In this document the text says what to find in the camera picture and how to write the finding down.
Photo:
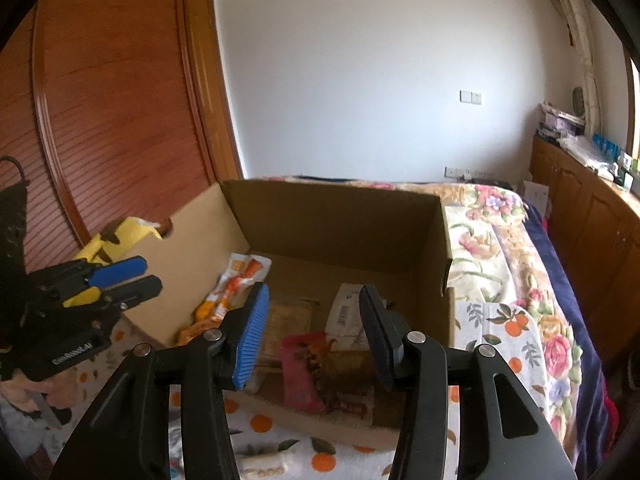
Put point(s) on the orange snack packet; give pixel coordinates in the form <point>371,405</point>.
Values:
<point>200,332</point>

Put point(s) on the wooden framed window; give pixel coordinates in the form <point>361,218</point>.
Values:
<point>632,110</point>

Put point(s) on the white wall switch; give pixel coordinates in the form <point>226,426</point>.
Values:
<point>471,96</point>

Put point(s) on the patterned curtain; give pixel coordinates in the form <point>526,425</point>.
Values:
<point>582,20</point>

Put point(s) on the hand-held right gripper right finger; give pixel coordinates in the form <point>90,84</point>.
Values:
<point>382,345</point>

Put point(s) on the wooden slatted wardrobe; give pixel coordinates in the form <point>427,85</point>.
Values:
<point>125,85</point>

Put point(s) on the white paper bag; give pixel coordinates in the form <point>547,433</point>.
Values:
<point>536,200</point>

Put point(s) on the navy blanket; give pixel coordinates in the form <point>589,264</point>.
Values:
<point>575,320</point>

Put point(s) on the small round mirror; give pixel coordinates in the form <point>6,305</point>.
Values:
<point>578,101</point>

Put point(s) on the person's left hand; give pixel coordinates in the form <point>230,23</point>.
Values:
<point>30,392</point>

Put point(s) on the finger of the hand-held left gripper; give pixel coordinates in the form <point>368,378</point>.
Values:
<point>142,290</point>
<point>120,270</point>

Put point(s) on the wooden cabinet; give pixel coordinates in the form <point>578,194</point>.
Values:
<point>590,220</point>

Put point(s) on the stack of small boxes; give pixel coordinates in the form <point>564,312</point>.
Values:
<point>560,122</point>

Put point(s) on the brown cardboard box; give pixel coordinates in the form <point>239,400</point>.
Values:
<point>325,220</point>

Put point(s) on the white wall outlets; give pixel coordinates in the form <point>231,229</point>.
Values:
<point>457,173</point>

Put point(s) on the pink snack packet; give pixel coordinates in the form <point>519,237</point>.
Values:
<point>300,370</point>

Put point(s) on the white barcode snack packet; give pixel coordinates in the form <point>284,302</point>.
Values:
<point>345,310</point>

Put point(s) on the brown printed snack packet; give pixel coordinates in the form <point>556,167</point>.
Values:
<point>350,400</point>

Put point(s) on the sausage snack packet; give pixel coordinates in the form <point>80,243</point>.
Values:
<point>247,272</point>

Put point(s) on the clear plastic bag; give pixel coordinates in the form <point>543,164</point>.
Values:
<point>587,152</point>

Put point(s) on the row of blue bottles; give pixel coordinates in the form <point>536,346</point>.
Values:
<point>606,144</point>

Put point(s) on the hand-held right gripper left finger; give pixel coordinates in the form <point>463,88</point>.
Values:
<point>250,340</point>

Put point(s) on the brown jerky snack packet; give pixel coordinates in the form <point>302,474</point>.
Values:
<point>290,320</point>

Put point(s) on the orange print tablecloth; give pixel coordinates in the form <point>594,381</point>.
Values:
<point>492,345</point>

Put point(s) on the yellow plush toy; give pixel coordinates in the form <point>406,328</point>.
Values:
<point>125,232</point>

